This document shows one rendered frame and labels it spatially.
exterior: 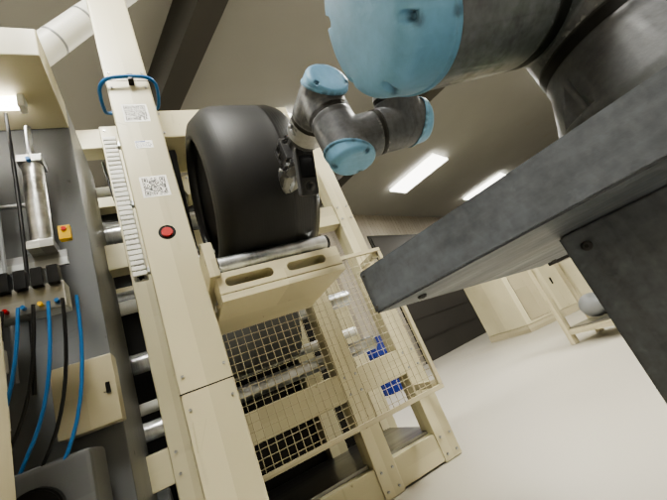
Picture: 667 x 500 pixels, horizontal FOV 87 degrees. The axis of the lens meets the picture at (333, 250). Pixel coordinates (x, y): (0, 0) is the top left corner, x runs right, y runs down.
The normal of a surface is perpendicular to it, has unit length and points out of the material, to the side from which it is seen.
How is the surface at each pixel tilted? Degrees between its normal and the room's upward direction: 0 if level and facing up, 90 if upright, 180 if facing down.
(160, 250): 90
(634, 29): 72
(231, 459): 90
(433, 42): 161
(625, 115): 90
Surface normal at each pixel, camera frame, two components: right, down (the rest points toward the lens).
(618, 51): -0.84, -0.18
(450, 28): 0.34, 0.66
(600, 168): -0.70, 0.05
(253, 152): 0.39, -0.29
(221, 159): -0.29, -0.07
